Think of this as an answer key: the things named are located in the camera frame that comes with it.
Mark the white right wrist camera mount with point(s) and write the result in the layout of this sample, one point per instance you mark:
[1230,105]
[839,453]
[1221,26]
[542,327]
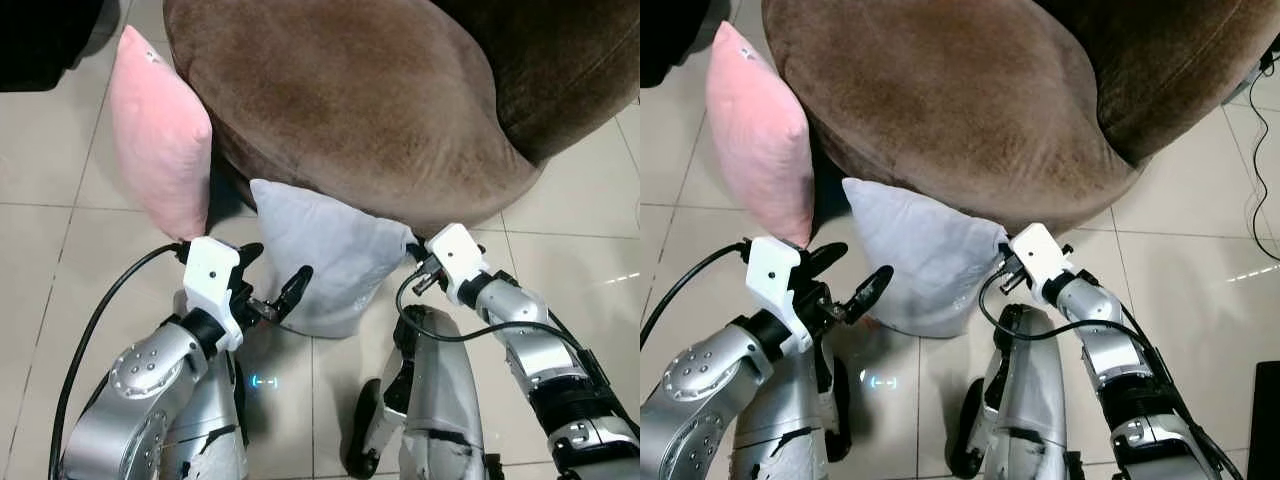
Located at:
[458,258]
[1038,255]

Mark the brown velvet armchair sofa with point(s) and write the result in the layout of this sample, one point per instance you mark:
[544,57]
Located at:
[380,100]
[980,100]

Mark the black box base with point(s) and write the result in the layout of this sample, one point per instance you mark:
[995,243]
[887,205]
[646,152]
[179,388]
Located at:
[1268,430]

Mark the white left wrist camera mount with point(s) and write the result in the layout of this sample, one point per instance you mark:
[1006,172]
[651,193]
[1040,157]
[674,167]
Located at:
[212,280]
[775,280]

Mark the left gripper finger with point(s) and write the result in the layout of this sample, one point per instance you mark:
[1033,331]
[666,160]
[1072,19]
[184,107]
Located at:
[250,264]
[826,262]
[296,290]
[872,292]

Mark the silver right robot leg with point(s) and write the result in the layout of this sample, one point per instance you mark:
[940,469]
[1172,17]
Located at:
[1030,400]
[440,400]

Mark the grey pillow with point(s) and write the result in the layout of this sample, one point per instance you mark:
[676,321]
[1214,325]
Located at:
[920,250]
[330,250]

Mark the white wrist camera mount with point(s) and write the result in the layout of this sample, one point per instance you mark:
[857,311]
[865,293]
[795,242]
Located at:
[1038,255]
[775,280]
[458,258]
[212,280]

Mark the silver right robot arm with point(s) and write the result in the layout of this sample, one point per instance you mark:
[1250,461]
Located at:
[540,350]
[1110,350]

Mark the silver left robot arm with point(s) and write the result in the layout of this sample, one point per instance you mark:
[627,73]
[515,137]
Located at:
[120,400]
[690,400]

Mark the pink pillow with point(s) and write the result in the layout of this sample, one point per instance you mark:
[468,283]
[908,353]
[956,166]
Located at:
[160,140]
[760,140]

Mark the silver robot leg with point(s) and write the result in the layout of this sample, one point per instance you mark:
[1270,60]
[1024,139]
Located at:
[440,400]
[790,430]
[1030,400]
[215,440]

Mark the silver left robot leg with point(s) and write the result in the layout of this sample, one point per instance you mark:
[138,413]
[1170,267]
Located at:
[215,440]
[790,430]

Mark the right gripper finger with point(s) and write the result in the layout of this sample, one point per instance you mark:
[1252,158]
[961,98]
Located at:
[416,258]
[1006,257]

